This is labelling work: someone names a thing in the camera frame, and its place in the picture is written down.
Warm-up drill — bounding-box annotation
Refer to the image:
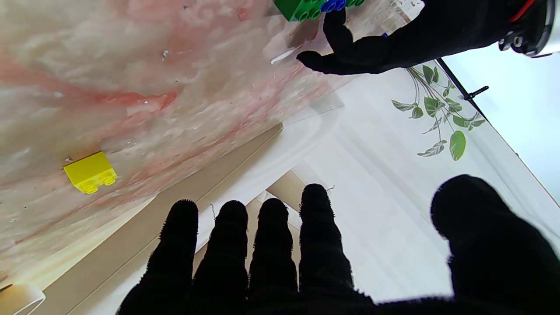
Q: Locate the sheer white curtain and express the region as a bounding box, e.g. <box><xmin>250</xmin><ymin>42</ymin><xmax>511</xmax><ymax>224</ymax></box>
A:
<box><xmin>262</xmin><ymin>66</ymin><xmax>560</xmax><ymax>302</ymax></box>

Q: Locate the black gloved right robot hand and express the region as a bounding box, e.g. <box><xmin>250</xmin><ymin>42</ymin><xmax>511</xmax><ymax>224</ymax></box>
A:
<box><xmin>116</xmin><ymin>174</ymin><xmax>560</xmax><ymax>315</ymax></box>

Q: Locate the thin black window bar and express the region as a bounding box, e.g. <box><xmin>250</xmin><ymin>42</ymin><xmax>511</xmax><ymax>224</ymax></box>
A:
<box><xmin>437</xmin><ymin>57</ymin><xmax>490</xmax><ymax>121</ymax></box>

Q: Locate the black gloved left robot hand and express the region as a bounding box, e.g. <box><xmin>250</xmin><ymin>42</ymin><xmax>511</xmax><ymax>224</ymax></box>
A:
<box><xmin>297</xmin><ymin>0</ymin><xmax>525</xmax><ymax>76</ymax></box>

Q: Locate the yellow toy brick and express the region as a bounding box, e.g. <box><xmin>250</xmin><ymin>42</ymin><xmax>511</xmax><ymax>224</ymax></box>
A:
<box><xmin>63</xmin><ymin>151</ymin><xmax>118</xmax><ymax>194</ymax></box>

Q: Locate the variegated leafy house plant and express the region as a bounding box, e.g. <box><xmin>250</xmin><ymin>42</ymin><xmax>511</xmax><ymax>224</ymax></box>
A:
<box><xmin>392</xmin><ymin>65</ymin><xmax>486</xmax><ymax>161</ymax></box>

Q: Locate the red left arm cable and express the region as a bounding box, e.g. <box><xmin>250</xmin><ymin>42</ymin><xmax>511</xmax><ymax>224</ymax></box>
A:
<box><xmin>509</xmin><ymin>0</ymin><xmax>538</xmax><ymax>23</ymax></box>

